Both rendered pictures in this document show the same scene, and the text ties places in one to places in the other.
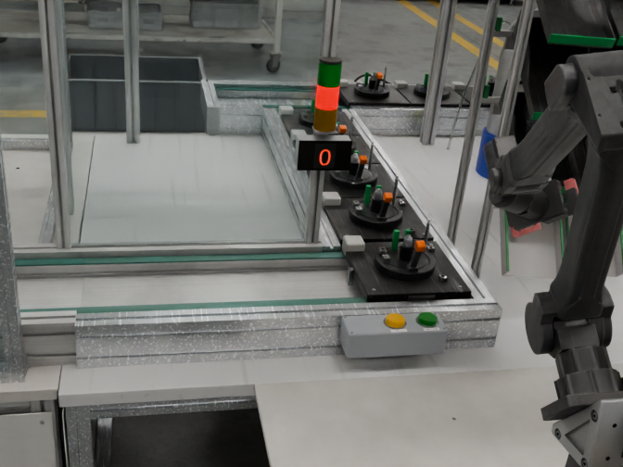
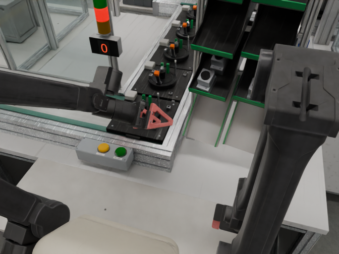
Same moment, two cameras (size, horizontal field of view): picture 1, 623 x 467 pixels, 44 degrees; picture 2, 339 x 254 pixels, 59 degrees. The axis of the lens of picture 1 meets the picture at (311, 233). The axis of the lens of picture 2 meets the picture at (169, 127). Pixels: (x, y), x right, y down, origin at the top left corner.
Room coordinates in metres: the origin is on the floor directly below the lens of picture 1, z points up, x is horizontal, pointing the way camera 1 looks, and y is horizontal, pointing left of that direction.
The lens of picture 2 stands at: (0.82, -0.78, 1.81)
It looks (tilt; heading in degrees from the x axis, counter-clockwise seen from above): 44 degrees down; 30
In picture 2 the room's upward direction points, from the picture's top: straight up
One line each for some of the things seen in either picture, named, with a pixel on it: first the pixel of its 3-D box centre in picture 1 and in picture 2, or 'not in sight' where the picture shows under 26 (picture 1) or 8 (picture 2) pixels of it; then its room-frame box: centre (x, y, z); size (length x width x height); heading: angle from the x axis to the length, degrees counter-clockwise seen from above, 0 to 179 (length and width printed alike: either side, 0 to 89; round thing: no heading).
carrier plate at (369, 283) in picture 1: (403, 269); (144, 116); (1.58, -0.22, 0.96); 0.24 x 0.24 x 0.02; 13
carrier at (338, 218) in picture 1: (376, 202); (162, 73); (1.83, -0.16, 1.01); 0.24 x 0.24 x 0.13; 13
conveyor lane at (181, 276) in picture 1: (273, 286); (85, 108); (1.53, 0.08, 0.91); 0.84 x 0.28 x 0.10; 103
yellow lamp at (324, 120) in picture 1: (325, 118); (103, 25); (1.65, -0.01, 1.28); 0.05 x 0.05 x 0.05
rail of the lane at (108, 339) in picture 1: (297, 328); (70, 135); (1.37, 0.01, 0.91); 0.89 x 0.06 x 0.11; 103
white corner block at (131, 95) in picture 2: (353, 246); (131, 96); (1.65, -0.10, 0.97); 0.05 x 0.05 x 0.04; 13
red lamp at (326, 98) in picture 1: (327, 95); (101, 12); (1.65, -0.01, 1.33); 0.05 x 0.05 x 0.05
